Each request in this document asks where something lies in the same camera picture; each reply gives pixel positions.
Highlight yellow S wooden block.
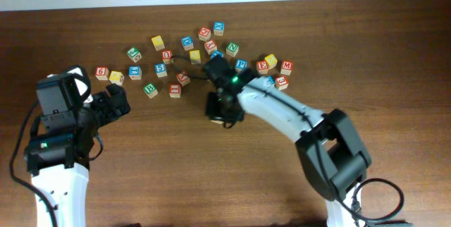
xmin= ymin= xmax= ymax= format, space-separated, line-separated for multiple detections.
xmin=210 ymin=120 xmax=224 ymax=124

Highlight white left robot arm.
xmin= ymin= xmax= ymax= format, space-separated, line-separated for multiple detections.
xmin=24 ymin=66 xmax=130 ymax=227

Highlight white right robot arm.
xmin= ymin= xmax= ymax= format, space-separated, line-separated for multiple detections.
xmin=204 ymin=57 xmax=371 ymax=226

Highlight blue H wooden block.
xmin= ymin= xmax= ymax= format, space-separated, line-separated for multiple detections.
xmin=211 ymin=50 xmax=224 ymax=59

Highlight blue P wooden block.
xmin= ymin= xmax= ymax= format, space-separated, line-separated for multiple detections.
xmin=235 ymin=59 xmax=247 ymax=72

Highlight green N wooden block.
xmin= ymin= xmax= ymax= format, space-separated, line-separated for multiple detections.
xmin=226 ymin=42 xmax=239 ymax=57

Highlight yellow middle wooden block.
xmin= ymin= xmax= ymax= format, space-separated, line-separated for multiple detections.
xmin=189 ymin=50 xmax=202 ymax=64

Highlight yellow W wooden block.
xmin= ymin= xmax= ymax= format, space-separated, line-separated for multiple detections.
xmin=109 ymin=70 xmax=125 ymax=86

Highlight red 6 wooden block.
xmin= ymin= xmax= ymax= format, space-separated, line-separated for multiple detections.
xmin=94 ymin=66 xmax=110 ymax=80

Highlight red K wooden block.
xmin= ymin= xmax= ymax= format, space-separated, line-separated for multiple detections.
xmin=176 ymin=70 xmax=190 ymax=87

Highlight red Q wooden block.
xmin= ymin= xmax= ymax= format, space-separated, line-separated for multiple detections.
xmin=198 ymin=27 xmax=211 ymax=42

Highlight red E wooden block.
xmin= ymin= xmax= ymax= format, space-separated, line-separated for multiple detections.
xmin=257 ymin=61 xmax=268 ymax=75

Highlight blue D wooden block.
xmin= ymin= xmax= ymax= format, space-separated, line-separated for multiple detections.
xmin=181 ymin=36 xmax=194 ymax=51

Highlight blue X wooden block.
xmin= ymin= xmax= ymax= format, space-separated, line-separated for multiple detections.
xmin=213 ymin=21 xmax=225 ymax=36

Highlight blue I wooden block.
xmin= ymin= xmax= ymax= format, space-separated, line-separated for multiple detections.
xmin=128 ymin=66 xmax=142 ymax=80

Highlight red I wooden block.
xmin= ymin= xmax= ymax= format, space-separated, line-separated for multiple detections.
xmin=169 ymin=84 xmax=181 ymax=98

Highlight green B wooden block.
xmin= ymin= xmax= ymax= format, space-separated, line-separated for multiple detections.
xmin=143 ymin=83 xmax=158 ymax=99

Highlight blue E wooden block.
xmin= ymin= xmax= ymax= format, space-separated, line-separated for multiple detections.
xmin=266 ymin=76 xmax=275 ymax=85

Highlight yellow right wooden block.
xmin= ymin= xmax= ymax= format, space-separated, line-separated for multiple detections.
xmin=264 ymin=54 xmax=278 ymax=69

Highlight red U wooden block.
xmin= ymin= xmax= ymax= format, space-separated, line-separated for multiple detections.
xmin=161 ymin=50 xmax=173 ymax=64

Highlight blue 5 wooden block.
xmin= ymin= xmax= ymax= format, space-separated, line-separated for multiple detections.
xmin=154 ymin=63 xmax=168 ymax=78

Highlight green J wooden block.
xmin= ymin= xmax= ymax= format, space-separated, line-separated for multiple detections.
xmin=126 ymin=47 xmax=142 ymax=63

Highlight red 3 wooden block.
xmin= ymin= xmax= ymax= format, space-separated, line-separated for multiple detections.
xmin=275 ymin=76 xmax=289 ymax=90

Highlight red M wooden block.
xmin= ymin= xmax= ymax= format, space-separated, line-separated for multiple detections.
xmin=280 ymin=61 xmax=293 ymax=75

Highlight yellow top wooden block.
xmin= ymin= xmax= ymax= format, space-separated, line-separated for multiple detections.
xmin=151 ymin=35 xmax=165 ymax=51

